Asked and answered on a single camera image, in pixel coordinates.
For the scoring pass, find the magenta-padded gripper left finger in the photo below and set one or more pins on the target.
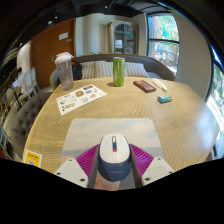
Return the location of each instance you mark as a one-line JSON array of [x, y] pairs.
[[71, 170]]

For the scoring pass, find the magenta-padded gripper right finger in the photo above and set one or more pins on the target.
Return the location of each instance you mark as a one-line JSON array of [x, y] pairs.
[[156, 169]]

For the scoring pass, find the white and blue computer mouse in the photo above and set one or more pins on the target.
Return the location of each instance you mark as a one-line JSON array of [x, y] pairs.
[[114, 156]]

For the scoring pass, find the sky print mouse pad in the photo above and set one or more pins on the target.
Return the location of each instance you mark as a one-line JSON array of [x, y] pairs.
[[110, 128]]

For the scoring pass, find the yellow sticker label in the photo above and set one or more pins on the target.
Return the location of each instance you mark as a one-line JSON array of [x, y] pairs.
[[32, 158]]

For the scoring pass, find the small teal eraser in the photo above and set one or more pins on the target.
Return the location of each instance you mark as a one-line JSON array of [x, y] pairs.
[[165, 99]]

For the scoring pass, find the white sticker sheet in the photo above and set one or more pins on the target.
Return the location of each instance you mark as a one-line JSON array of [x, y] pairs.
[[80, 99]]

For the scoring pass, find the black and red flat box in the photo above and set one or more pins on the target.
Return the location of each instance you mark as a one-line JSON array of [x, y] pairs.
[[144, 86]]

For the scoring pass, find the white stick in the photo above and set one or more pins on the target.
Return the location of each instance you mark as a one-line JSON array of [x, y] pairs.
[[160, 85]]

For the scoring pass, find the black-framed window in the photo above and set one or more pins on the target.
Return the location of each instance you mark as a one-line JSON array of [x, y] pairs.
[[216, 103], [163, 43]]

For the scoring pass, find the clear plastic shaker bottle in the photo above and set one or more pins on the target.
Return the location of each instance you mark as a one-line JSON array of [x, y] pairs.
[[65, 73]]

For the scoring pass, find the group of dining chairs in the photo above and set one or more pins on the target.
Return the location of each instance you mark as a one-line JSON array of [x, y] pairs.
[[28, 81]]

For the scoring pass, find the grey curved sofa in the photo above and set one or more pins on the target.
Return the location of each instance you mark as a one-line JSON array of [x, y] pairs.
[[156, 68]]

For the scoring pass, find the black and red backpack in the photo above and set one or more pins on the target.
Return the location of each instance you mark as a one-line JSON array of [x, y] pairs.
[[77, 70]]

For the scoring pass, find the striped cushion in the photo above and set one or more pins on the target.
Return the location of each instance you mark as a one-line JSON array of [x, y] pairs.
[[100, 69], [136, 70]]

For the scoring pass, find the green drink can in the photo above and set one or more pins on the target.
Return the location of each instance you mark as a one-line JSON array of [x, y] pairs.
[[119, 71]]

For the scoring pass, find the person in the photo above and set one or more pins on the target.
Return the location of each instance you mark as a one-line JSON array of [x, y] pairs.
[[19, 78]]

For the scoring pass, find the wooden door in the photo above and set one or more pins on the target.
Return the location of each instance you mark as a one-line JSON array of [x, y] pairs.
[[46, 56]]

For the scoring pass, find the glass-fronted cabinet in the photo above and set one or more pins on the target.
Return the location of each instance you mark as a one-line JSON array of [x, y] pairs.
[[123, 38]]

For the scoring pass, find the white door sign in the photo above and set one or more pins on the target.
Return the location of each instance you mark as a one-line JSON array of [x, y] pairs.
[[63, 36]]

